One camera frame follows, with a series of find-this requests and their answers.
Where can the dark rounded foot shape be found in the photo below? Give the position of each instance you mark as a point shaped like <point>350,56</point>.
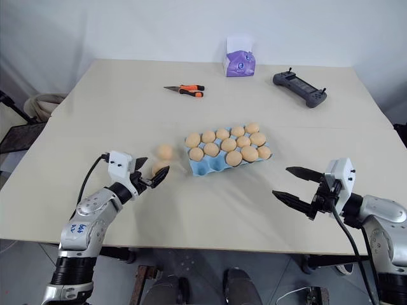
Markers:
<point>238,286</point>
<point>165,290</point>

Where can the black metal stand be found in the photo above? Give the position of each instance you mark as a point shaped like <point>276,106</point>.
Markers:
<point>17,133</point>

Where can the dark grey handheld controller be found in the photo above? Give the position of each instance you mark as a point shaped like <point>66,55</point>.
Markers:
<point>299,85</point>

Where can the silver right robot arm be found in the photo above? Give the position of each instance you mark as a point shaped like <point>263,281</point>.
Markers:
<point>386,228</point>

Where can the blue egg carton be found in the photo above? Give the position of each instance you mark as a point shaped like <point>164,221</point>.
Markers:
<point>206,165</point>

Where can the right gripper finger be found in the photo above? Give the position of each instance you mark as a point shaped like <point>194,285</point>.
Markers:
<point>305,173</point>
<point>292,200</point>

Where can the black table frame bar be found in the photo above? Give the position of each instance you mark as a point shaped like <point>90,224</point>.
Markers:
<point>116,253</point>
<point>334,261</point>

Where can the white shoe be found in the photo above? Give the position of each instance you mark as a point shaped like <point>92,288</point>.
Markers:
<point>345,269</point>

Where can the purple white tissue box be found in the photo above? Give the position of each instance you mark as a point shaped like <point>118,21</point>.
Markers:
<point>239,62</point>

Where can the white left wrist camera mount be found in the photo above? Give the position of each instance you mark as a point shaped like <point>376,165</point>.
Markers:
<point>120,166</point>

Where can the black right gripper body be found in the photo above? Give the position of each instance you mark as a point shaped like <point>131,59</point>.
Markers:
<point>324,197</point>

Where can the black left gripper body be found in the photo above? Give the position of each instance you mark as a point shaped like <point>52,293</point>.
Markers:
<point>140,184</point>

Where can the rusty brown metal bracket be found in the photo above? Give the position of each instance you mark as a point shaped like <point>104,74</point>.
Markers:
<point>142,282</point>

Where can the orange black pliers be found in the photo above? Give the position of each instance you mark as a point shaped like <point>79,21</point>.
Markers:
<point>189,89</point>

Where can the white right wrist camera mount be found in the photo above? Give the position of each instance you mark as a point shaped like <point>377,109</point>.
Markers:
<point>342,178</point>

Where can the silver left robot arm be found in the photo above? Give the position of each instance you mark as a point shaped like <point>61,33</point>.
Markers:
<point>84,222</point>

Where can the tan egg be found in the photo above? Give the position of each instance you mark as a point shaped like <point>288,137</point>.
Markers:
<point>158,166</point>
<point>257,138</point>
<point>265,152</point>
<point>222,133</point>
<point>193,140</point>
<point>249,153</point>
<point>209,136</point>
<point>234,158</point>
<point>165,151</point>
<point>252,128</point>
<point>228,144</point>
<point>211,149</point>
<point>196,154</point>
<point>237,131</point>
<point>243,141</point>

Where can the beige woven basket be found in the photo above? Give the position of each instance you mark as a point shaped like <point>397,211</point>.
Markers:
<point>39,105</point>

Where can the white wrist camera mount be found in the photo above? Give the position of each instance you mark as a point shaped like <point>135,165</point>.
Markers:
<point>120,166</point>
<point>342,178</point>

